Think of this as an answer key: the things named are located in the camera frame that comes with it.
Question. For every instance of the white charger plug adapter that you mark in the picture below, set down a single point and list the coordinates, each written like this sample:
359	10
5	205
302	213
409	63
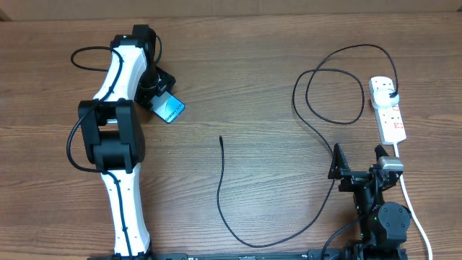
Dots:
382	98

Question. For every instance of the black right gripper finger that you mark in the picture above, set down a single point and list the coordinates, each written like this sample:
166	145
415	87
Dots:
380	152
339	165

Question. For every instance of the white power strip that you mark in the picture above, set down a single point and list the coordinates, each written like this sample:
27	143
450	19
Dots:
389	120

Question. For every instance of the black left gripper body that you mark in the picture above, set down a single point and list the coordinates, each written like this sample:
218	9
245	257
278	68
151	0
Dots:
155	81

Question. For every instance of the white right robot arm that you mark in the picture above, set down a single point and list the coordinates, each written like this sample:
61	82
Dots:
383	225

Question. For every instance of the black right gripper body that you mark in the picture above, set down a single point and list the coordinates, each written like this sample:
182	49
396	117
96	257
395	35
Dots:
352	180

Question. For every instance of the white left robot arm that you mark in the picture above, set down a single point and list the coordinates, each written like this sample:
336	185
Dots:
113	137

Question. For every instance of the blue screen smartphone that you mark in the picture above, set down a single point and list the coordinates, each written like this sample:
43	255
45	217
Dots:
167	107

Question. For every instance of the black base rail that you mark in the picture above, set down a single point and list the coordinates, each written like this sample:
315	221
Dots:
312	254

